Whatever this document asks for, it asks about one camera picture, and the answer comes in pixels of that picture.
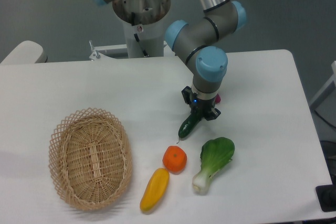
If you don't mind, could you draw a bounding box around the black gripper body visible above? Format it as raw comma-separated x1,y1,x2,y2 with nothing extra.
190,89,217,115

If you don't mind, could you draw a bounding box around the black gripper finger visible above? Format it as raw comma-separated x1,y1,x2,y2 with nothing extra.
181,86,192,111
203,108,220,121

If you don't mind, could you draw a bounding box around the green cucumber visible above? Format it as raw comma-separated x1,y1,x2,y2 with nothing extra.
177,111,203,144

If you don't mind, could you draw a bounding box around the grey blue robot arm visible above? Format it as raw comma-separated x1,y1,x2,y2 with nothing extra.
94,0,246,121

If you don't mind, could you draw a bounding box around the purple sweet potato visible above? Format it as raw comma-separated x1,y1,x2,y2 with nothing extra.
215,94,221,104

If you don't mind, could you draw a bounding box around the green bok choy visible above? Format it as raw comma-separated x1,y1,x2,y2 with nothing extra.
192,137,235,195

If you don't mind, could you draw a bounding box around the orange tangerine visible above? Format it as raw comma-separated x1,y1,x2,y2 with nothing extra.
162,145,187,174

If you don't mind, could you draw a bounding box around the woven wicker basket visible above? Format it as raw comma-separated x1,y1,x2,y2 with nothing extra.
48,108,132,211

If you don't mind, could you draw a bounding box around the black device at table edge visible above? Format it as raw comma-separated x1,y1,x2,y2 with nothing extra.
316,185,335,212

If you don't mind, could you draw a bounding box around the white chair armrest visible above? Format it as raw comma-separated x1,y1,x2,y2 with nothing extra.
1,40,48,66

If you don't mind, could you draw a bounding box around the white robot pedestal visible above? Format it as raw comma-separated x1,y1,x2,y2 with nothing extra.
89,0,171,59

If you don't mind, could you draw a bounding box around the white metal frame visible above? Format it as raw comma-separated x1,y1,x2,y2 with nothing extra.
308,61,335,110

